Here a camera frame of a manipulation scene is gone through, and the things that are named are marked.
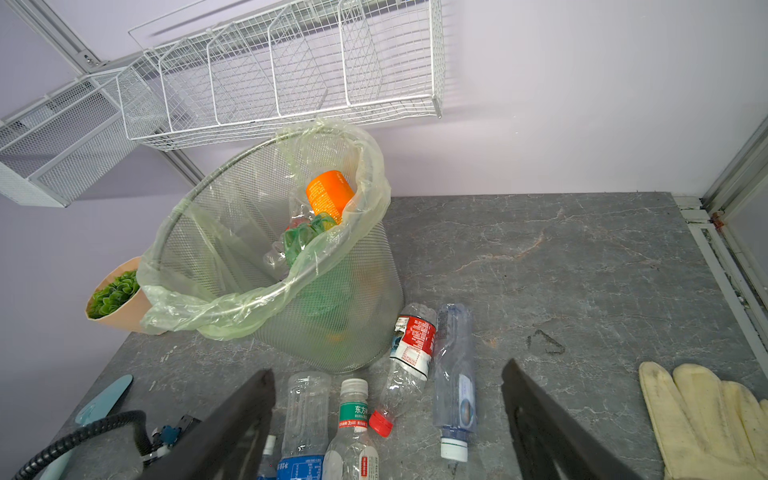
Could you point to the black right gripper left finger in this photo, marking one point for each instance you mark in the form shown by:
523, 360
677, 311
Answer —
204, 451

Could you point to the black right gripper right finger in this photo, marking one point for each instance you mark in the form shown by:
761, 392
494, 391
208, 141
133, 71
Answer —
548, 442

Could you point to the clear bottle pale cap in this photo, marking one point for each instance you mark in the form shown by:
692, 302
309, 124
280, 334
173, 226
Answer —
275, 261

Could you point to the crushed green bottle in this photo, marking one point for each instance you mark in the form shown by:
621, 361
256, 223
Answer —
296, 239

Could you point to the red label purple cap bottle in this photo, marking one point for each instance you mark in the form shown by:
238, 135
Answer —
300, 213

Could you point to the orange label bottle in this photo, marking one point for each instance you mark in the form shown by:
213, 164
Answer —
329, 193

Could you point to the green bagged waste bin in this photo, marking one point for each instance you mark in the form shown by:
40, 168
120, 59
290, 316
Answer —
336, 308

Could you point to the blue label bottle white cap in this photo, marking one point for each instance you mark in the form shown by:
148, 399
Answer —
305, 436

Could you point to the clear bottle green cap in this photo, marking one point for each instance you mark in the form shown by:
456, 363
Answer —
352, 454

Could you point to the clear bottle blue cap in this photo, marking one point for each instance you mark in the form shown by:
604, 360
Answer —
454, 407

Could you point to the teal garden trowel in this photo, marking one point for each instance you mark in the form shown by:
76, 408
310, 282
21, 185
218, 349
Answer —
98, 408

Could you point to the beige wooden brush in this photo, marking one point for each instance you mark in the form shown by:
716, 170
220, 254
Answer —
705, 427

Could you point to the beige plant pot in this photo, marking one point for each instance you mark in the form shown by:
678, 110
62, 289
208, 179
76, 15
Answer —
129, 316

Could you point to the red label cola bottle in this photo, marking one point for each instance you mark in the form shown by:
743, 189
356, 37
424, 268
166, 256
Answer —
410, 357

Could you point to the green artificial plant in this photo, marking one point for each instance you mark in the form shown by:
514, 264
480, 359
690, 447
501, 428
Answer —
108, 300

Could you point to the white mesh side basket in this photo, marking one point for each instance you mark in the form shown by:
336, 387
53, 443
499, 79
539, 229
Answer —
55, 149

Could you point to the right aluminium frame post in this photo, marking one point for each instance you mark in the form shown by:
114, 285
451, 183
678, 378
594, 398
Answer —
736, 270

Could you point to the white wire wall basket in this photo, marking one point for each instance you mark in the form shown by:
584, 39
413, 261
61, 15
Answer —
361, 62

